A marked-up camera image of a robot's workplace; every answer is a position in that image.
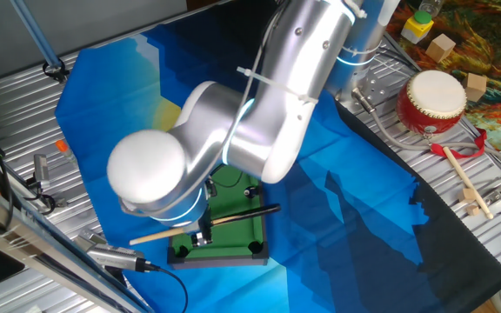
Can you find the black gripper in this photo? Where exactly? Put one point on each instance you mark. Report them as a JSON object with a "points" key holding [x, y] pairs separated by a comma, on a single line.
{"points": [[205, 224]]}

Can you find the wooden pool cue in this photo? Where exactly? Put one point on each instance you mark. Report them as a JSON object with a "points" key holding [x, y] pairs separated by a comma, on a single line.
{"points": [[242, 215]]}

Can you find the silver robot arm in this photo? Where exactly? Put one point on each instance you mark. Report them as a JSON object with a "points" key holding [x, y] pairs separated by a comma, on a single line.
{"points": [[276, 87]]}

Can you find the mini green pool table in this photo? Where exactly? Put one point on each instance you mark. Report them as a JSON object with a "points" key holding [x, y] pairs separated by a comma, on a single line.
{"points": [[233, 237]]}

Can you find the dark blue pool ball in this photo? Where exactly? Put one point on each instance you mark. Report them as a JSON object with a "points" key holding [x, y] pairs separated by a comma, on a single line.
{"points": [[251, 191]]}

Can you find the blue mountain print cloth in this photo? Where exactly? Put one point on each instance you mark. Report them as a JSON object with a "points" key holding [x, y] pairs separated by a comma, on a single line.
{"points": [[342, 174]]}

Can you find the glue stick orange cap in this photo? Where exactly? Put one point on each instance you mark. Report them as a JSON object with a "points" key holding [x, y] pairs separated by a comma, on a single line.
{"points": [[64, 150]]}

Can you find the black pole clamp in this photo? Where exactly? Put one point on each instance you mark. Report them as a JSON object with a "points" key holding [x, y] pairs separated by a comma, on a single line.
{"points": [[55, 69]]}

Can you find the blue pole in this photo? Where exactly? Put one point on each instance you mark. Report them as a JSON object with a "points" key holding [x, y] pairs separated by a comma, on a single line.
{"points": [[35, 35]]}

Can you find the small wooden block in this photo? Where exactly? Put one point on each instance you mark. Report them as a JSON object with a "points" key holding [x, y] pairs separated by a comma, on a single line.
{"points": [[473, 210], [467, 195]]}

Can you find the wooden drumstick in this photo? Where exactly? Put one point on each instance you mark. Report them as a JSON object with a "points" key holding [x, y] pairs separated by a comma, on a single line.
{"points": [[465, 180]]}

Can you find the red drum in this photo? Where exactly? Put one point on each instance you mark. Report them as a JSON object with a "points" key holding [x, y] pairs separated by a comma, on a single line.
{"points": [[433, 100]]}

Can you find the yellow box green button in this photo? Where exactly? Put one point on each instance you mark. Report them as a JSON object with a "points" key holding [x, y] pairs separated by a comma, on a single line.
{"points": [[416, 28]]}

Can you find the wooden cube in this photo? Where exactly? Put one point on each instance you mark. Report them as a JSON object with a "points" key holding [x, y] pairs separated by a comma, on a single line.
{"points": [[440, 48], [475, 87]]}

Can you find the clear plastic bottle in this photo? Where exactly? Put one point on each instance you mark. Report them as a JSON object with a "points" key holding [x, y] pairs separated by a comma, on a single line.
{"points": [[431, 6]]}

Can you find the silver camera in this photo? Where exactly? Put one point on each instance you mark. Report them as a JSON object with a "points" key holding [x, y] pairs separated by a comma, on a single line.
{"points": [[115, 257]]}

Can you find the grey camera mount block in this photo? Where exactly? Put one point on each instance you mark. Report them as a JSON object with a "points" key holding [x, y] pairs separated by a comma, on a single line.
{"points": [[91, 240]]}

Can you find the aluminium frame bar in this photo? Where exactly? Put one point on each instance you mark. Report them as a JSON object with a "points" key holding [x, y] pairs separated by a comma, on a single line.
{"points": [[37, 248]]}

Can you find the small grey camera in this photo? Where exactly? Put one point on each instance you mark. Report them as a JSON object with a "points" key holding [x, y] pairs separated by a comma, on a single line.
{"points": [[41, 169]]}

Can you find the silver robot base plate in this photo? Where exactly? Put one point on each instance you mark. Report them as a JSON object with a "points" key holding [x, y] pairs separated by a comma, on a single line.
{"points": [[374, 87]]}

